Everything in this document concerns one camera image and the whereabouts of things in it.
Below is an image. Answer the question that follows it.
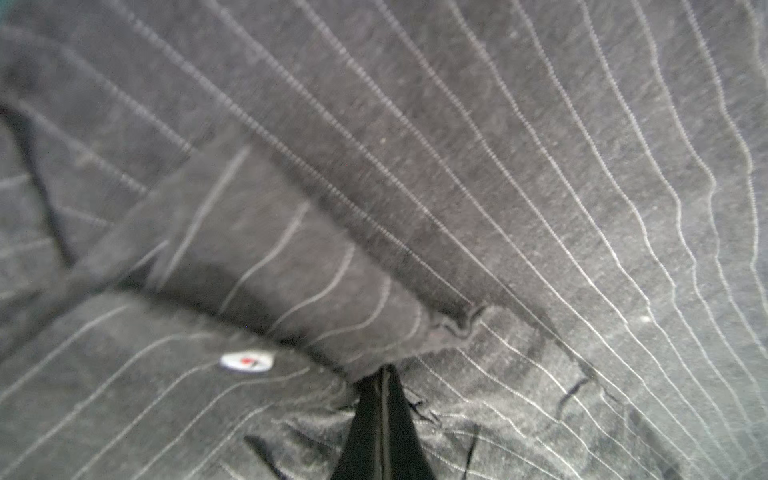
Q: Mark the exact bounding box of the dark grey pinstripe shirt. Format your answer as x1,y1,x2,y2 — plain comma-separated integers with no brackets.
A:
1,1,767,479

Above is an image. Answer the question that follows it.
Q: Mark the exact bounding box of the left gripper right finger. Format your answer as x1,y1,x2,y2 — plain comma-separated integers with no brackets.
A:
383,365,435,480

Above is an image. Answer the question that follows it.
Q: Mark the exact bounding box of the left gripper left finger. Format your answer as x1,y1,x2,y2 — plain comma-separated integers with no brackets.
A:
331,368,384,480

